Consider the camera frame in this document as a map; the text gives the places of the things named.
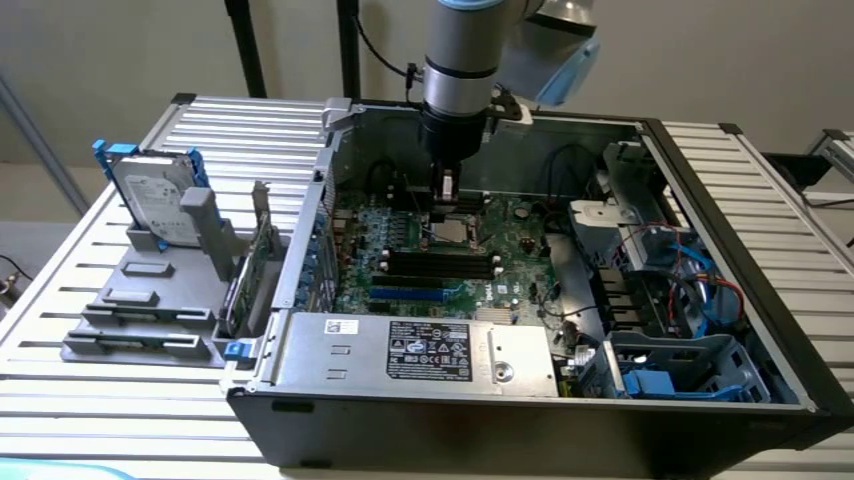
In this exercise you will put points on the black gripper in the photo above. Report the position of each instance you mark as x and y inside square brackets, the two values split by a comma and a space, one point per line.
[448, 145]

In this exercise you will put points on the silver CPU chip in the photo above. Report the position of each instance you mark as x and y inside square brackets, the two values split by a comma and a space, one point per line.
[451, 231]

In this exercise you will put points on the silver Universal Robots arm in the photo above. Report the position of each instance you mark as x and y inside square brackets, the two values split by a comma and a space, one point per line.
[460, 45]

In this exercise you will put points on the CPU socket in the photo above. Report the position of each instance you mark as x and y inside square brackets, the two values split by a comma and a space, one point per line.
[453, 234]

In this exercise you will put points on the blue expansion slot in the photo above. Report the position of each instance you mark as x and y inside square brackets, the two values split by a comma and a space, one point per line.
[408, 294]

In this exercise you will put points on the black RAM slots bank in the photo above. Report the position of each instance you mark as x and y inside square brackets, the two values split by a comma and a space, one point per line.
[443, 264]

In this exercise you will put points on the green Dell motherboard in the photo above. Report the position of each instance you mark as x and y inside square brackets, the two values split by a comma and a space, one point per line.
[440, 270]

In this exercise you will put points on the black open PC case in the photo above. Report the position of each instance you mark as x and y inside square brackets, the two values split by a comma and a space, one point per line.
[527, 280]

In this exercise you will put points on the black plastic air shroud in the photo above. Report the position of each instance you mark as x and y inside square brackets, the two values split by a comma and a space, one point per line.
[573, 285]

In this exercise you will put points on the silver chipset heatsink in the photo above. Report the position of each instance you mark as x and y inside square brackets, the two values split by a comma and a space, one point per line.
[496, 316]

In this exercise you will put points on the black vertical stand pole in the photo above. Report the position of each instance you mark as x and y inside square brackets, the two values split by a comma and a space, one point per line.
[248, 47]

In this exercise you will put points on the green graphics card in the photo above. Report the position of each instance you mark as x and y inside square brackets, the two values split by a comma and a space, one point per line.
[249, 275]

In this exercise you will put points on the silver power supply unit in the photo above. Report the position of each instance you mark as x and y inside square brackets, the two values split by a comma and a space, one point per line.
[413, 350]

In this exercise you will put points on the silver hard disk blue carrier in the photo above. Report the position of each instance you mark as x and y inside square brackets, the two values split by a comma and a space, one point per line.
[156, 200]

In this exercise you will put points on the grey parts rack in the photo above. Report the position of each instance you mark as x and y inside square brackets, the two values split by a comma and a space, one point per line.
[173, 295]

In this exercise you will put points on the blue case release latch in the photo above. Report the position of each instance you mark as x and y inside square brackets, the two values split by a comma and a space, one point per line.
[238, 350]

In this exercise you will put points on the grey disk bay cage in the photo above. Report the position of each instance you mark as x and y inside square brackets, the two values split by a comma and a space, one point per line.
[680, 367]

